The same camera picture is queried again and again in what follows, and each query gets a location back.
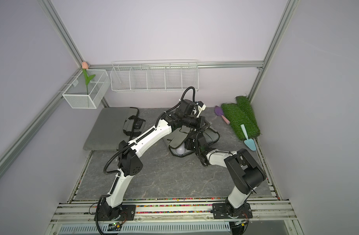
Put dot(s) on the rear artificial grass roll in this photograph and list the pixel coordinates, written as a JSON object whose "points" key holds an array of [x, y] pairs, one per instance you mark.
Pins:
{"points": [[245, 105]]}

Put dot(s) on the grey laptop bag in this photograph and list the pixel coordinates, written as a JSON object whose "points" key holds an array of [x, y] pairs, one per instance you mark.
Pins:
{"points": [[113, 126], [182, 142]]}

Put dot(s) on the purple trowel pink handle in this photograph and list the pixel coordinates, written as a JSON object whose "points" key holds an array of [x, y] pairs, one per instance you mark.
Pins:
{"points": [[219, 112]]}

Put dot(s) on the artificial grass roll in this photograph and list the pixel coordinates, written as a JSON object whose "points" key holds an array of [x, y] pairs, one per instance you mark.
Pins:
{"points": [[237, 117], [245, 105]]}

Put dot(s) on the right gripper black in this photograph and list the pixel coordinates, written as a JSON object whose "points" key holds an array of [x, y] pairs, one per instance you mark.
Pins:
{"points": [[187, 143]]}

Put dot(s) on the aluminium frame rail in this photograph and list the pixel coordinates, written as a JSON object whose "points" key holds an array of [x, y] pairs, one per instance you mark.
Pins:
{"points": [[177, 63]]}

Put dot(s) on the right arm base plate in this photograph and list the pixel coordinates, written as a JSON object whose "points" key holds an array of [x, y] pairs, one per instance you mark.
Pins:
{"points": [[227, 211]]}

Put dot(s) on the white mesh wall basket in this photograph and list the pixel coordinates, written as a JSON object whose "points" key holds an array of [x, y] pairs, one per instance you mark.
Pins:
{"points": [[76, 96]]}

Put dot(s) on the front artificial grass roll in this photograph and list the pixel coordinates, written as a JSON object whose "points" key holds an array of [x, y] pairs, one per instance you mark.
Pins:
{"points": [[237, 117]]}

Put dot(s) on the white wire wall rack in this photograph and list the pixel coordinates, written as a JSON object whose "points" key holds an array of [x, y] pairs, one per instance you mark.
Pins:
{"points": [[133, 79]]}

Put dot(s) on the teal trowel white handle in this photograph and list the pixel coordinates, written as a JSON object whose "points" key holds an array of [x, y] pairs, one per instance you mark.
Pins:
{"points": [[248, 142]]}

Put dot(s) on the white computer mouse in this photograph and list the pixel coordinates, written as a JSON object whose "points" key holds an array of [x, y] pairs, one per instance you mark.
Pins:
{"points": [[181, 149]]}

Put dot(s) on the artificial pink tulip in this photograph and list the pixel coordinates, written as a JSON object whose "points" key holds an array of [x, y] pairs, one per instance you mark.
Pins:
{"points": [[87, 77]]}

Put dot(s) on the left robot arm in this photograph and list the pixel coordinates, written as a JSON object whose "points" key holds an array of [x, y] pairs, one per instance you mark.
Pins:
{"points": [[126, 163]]}

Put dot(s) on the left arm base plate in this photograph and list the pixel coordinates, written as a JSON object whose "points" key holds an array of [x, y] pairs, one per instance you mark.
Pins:
{"points": [[119, 213]]}

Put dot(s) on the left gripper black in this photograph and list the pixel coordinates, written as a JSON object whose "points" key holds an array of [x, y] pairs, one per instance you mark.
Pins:
{"points": [[202, 120]]}

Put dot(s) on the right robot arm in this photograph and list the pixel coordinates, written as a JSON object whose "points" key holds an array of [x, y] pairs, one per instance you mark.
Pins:
{"points": [[244, 170]]}

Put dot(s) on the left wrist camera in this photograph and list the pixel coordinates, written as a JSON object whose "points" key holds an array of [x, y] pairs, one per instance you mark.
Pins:
{"points": [[200, 107]]}

